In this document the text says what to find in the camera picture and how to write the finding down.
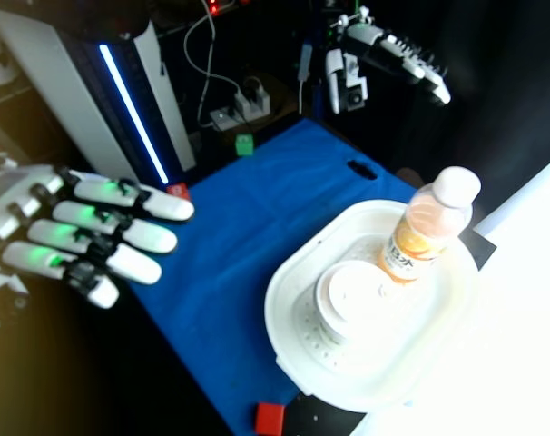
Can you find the orange juice bottle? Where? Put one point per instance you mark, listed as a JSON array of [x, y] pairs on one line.
[[420, 236]]

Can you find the white round cup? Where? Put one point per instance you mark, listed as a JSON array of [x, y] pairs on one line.
[[352, 290]]

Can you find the white plastic tray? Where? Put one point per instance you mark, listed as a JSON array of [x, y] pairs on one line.
[[370, 381]]

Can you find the white stick adapter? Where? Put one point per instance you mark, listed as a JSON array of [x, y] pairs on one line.
[[305, 63]]

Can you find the white power strip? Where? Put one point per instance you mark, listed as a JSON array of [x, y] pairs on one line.
[[250, 104]]

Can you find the green toy block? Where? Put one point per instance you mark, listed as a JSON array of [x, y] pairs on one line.
[[244, 145]]

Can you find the blue table cloth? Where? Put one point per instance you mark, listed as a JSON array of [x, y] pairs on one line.
[[257, 218]]

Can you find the red block with white eight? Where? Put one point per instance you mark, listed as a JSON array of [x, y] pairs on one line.
[[179, 191], [269, 419]]

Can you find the white column with light strip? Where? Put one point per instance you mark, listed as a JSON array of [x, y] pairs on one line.
[[52, 82]]

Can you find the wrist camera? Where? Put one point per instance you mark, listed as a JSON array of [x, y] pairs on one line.
[[356, 95]]

